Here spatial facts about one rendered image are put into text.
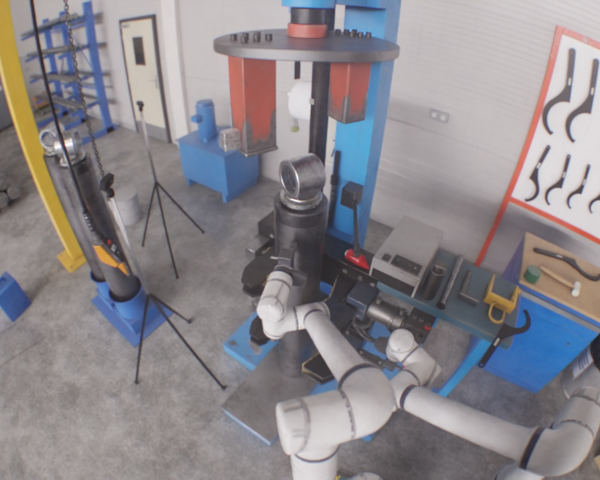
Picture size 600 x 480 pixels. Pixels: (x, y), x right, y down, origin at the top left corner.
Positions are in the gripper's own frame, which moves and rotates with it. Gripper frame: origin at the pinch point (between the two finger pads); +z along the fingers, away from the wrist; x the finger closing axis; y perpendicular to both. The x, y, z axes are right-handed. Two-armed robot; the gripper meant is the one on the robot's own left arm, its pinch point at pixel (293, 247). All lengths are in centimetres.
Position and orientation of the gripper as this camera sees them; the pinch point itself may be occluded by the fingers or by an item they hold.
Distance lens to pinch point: 132.3
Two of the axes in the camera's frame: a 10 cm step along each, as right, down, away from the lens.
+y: -9.8, -1.6, 1.5
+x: -0.3, 7.5, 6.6
